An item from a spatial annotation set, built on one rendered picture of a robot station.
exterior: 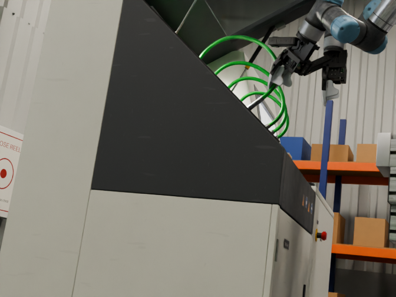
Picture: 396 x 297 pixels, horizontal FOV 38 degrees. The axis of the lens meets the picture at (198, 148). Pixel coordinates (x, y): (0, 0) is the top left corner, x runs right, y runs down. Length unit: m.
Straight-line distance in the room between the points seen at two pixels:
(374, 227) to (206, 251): 5.69
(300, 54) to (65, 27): 0.79
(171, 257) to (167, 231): 0.07
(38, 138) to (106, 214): 0.37
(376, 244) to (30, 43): 4.63
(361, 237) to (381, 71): 2.87
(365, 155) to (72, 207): 5.89
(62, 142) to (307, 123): 7.34
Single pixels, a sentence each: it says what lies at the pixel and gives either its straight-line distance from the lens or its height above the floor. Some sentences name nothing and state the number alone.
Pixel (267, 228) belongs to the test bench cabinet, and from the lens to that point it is 1.60.
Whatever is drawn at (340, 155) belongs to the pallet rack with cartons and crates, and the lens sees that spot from 7.56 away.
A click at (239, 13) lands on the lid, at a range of 2.38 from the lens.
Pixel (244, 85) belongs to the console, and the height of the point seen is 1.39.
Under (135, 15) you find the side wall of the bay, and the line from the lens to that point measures 1.94.
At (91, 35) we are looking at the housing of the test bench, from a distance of 1.98.
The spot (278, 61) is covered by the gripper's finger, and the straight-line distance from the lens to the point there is 1.92.
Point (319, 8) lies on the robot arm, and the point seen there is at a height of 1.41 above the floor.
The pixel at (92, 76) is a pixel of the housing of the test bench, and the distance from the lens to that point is 1.92.
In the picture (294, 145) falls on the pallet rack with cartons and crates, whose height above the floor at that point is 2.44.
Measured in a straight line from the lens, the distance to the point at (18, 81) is 6.84.
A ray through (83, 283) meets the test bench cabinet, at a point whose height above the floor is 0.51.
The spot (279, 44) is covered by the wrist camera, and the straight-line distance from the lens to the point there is 1.95.
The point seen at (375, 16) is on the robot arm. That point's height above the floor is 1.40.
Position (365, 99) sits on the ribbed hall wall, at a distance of 8.93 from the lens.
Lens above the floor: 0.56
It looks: 13 degrees up
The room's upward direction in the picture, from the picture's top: 8 degrees clockwise
